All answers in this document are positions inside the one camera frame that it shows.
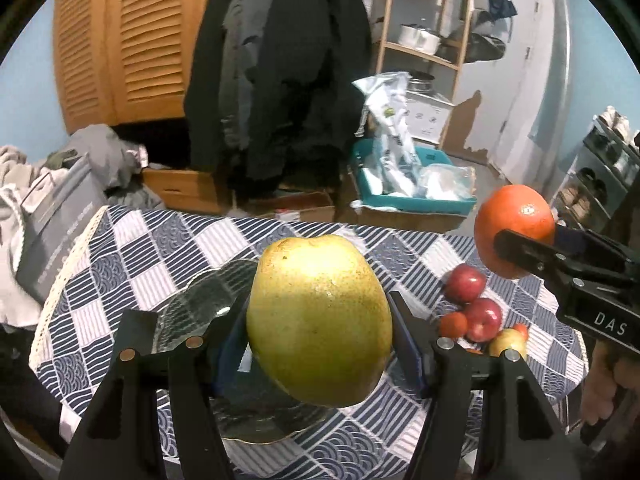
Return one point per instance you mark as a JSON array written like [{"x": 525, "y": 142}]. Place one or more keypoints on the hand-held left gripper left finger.
[{"x": 230, "y": 360}]

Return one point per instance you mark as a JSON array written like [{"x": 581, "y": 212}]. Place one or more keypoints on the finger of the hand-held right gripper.
[
  {"x": 530, "y": 255},
  {"x": 575, "y": 242}
]

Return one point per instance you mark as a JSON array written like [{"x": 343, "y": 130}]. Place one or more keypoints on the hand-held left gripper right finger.
[{"x": 407, "y": 340}]

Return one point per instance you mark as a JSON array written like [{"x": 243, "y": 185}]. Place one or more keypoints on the large orange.
[{"x": 515, "y": 215}]

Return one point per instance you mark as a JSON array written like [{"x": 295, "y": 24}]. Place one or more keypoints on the small tangerine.
[
  {"x": 521, "y": 330},
  {"x": 452, "y": 324}
]

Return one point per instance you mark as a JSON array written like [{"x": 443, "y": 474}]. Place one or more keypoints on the clear glass plate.
[{"x": 200, "y": 300}]

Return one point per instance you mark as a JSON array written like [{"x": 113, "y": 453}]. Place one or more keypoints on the red apple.
[
  {"x": 465, "y": 282},
  {"x": 482, "y": 317}
]

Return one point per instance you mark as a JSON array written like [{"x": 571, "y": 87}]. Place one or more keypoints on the large yellow-green pear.
[{"x": 320, "y": 320}]

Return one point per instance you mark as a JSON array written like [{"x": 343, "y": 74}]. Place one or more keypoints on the yellow-red apple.
[{"x": 507, "y": 344}]

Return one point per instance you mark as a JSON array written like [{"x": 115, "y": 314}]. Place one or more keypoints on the person's right hand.
[{"x": 600, "y": 380}]

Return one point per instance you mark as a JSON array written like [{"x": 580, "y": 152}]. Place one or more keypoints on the metal shoe rack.
[{"x": 600, "y": 170}]

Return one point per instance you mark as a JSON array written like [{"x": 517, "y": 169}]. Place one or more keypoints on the clear plastic bag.
[{"x": 447, "y": 180}]

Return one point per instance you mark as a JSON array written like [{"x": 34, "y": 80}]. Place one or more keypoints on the flat cardboard box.
[{"x": 400, "y": 220}]

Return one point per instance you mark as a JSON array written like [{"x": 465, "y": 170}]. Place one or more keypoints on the teal plastic crate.
[{"x": 415, "y": 205}]

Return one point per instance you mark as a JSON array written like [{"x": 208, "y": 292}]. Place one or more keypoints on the blue white checked tablecloth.
[{"x": 150, "y": 250}]

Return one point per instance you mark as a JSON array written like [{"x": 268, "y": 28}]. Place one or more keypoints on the white patterned box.
[{"x": 430, "y": 117}]

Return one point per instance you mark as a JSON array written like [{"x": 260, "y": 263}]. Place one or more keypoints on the white door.
[{"x": 515, "y": 70}]

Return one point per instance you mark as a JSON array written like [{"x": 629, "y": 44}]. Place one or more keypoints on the grey tall cabinet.
[{"x": 552, "y": 60}]

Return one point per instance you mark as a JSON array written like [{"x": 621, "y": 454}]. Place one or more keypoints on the white plastic bag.
[{"x": 395, "y": 130}]

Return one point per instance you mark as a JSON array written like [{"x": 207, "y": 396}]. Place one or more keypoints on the metal steamer pot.
[{"x": 421, "y": 82}]

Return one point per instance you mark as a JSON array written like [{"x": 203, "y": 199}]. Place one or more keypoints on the dark pan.
[{"x": 480, "y": 46}]

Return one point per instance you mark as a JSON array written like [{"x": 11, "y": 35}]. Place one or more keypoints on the wooden shelf rack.
[{"x": 462, "y": 30}]

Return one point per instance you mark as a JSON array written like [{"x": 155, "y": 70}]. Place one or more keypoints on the grey clothing pile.
[{"x": 105, "y": 155}]

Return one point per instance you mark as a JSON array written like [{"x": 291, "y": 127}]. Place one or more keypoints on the dark blue cloth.
[{"x": 500, "y": 6}]

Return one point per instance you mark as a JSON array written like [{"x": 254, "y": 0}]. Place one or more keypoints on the beige blanket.
[{"x": 15, "y": 200}]

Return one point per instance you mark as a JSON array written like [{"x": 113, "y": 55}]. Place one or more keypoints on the black jacket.
[{"x": 310, "y": 85}]

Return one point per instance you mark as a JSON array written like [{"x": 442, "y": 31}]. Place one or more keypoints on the grey jacket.
[{"x": 240, "y": 60}]

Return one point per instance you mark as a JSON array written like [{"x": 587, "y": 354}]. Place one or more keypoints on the wooden louvered cabinet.
[{"x": 140, "y": 35}]

